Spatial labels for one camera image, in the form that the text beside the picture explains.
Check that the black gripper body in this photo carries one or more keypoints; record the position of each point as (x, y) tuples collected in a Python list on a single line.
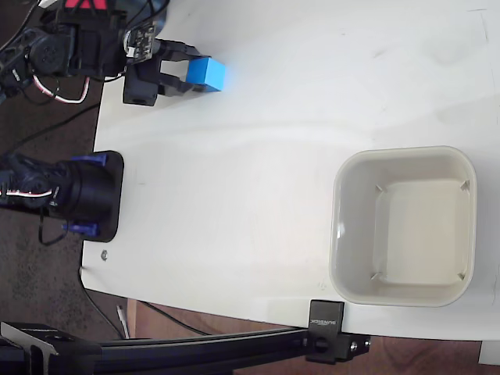
[(140, 84)]

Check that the blue cube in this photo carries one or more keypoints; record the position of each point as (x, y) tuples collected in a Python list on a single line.
[(207, 76)]

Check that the black six-joint robot arm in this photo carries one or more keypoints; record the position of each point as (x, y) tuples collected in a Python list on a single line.
[(78, 191)]

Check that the white square bin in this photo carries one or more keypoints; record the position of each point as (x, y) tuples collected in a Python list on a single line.
[(406, 226)]

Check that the small metal nut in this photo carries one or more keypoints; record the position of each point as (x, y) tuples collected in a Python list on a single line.
[(104, 254)]

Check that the black aluminium stand bar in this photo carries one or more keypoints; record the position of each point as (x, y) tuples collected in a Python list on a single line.
[(176, 349)]

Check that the black table clamp block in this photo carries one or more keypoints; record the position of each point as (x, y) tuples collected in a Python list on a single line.
[(326, 332)]

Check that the white paper sheet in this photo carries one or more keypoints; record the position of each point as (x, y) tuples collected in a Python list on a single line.
[(490, 351)]

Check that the gripper camera circuit board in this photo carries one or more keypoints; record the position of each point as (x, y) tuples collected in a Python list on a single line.
[(140, 41)]

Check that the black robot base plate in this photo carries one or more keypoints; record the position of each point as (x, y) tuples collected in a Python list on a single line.
[(115, 164)]

